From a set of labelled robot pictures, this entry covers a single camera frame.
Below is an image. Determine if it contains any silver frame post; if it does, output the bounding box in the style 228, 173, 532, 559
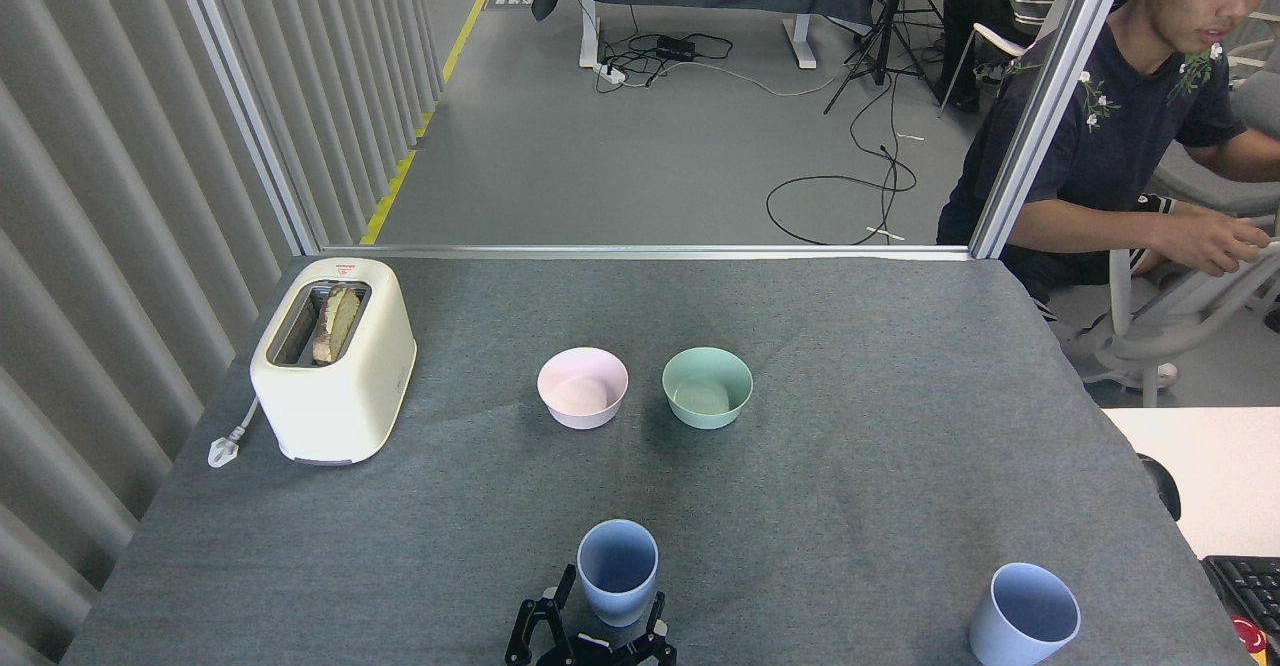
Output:
970, 0, 1141, 260
165, 0, 321, 257

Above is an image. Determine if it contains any black computer mouse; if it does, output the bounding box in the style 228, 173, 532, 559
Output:
1138, 454, 1183, 522

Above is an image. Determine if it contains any person's right hand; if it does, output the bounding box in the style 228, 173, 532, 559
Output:
1150, 208, 1271, 278

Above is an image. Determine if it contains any cream white toaster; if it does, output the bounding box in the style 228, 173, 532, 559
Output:
250, 257, 418, 466

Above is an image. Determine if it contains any grey felt table cloth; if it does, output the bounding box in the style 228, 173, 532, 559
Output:
60, 254, 1256, 666

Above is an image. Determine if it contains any white toaster power cord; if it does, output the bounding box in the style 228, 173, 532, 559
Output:
207, 396, 263, 469

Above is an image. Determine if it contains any toasted bread slice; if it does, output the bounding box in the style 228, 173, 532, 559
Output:
311, 285, 362, 365

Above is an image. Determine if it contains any green bowl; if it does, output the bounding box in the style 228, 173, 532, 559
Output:
661, 347, 754, 431

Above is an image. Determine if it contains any white plastic chair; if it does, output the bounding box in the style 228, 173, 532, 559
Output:
938, 0, 1081, 117

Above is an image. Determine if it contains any blue plastic cup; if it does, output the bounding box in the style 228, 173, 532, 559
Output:
968, 562, 1082, 666
577, 519, 660, 628

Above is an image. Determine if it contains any white side table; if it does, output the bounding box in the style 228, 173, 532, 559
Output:
1103, 406, 1280, 559

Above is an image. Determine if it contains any person in dark shirt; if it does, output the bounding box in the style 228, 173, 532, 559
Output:
937, 0, 1280, 392

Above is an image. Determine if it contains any silver frame rail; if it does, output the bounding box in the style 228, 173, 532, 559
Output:
320, 244, 973, 263

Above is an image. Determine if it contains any black tripod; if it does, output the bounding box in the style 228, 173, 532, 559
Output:
823, 0, 947, 115

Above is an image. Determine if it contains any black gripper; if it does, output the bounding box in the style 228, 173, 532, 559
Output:
505, 564, 677, 666

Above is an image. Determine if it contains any black keyboard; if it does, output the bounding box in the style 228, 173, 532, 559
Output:
1202, 554, 1280, 637

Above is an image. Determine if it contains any grey office chair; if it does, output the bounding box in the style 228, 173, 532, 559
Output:
1145, 141, 1280, 219
1075, 236, 1280, 409
1228, 6, 1280, 137

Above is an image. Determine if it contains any pink bowl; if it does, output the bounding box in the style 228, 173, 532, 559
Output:
537, 347, 630, 431

